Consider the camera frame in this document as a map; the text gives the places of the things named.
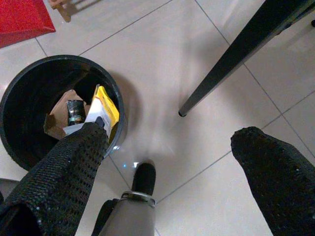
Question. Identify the red floor mat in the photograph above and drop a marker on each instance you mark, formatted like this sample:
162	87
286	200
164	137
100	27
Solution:
22	17

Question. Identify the black table leg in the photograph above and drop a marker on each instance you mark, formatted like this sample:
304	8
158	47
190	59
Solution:
233	54

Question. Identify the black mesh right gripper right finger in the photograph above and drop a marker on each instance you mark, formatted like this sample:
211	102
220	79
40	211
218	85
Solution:
278	177

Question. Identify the light wooden furniture leg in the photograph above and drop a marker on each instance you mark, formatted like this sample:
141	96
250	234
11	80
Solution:
65	11

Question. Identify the grey robot leg black foot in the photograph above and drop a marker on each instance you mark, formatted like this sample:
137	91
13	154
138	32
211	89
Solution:
133	216

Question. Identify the black round rubbish bin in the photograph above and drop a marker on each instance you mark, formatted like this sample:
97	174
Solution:
24	81

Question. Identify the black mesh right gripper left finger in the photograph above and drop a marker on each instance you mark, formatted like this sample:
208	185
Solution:
56	177

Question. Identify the black furniture foot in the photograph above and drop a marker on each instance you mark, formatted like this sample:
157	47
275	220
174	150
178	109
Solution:
313	23

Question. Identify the yellow and white packet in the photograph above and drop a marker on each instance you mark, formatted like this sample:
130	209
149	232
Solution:
108	105

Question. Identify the black drink can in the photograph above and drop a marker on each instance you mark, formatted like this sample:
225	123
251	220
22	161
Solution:
75	110

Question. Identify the brown cardboard piece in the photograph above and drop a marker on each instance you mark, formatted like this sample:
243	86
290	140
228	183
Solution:
57	109

